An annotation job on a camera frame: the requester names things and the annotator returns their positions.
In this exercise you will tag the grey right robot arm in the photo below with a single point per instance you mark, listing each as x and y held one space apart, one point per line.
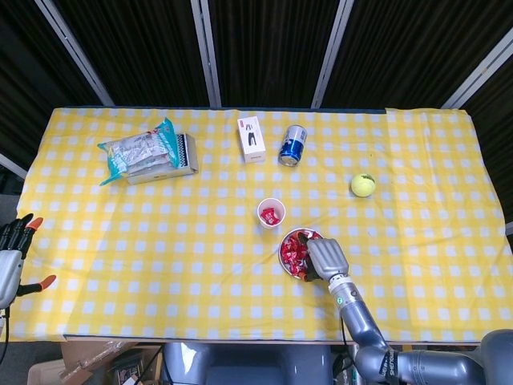
360 317

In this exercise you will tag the silver cardboard box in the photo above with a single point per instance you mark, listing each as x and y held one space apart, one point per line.
188 156

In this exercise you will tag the red-wrapped candy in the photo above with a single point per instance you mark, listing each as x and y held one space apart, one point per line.
289 262
285 250
298 253
296 240
300 272
269 216

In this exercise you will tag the beige box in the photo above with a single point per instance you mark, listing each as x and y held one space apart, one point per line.
42 375

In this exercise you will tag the small white product box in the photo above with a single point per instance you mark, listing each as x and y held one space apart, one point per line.
251 140

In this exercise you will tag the yellow-green tennis ball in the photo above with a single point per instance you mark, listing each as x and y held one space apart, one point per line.
363 185

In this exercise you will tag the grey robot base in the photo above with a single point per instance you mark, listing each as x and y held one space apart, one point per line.
248 365

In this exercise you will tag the dark printed carton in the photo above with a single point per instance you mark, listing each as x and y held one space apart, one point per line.
128 371

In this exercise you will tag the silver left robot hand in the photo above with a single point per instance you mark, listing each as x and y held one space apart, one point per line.
10 276

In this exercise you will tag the yellow checked tablecloth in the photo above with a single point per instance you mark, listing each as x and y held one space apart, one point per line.
160 260

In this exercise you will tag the brown cardboard box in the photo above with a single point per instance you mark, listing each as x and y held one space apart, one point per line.
88 357

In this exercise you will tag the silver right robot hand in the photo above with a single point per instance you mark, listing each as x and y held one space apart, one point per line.
326 258

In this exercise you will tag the black curtain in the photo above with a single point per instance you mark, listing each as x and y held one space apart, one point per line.
272 48

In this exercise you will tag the blue drink can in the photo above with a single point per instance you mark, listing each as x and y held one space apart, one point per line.
294 144

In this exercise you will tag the silver teal snack bag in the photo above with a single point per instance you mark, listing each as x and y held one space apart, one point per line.
136 154

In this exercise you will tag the white metal frame post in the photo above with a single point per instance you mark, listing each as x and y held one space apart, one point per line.
76 52
12 164
206 52
332 52
477 72

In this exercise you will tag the white paper cup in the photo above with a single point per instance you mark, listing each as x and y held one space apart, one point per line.
272 203

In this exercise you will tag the round steel plate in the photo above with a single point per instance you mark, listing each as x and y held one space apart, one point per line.
310 233

